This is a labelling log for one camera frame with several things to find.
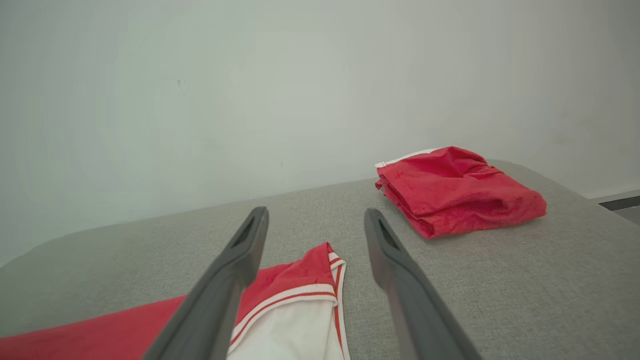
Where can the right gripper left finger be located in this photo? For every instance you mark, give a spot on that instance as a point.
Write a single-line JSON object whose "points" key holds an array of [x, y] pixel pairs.
{"points": [[210, 310]]}

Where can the white and black baseboard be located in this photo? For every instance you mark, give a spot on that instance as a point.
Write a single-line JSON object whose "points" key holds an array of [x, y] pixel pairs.
{"points": [[622, 199]]}

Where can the red garment thin white stripes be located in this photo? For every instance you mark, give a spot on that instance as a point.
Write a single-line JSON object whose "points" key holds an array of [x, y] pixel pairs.
{"points": [[295, 325]]}

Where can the red garment broad white band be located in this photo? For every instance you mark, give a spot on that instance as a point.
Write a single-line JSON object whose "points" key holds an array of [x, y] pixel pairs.
{"points": [[450, 195]]}

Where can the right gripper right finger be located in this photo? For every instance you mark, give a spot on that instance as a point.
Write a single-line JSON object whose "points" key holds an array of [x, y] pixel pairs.
{"points": [[420, 315]]}

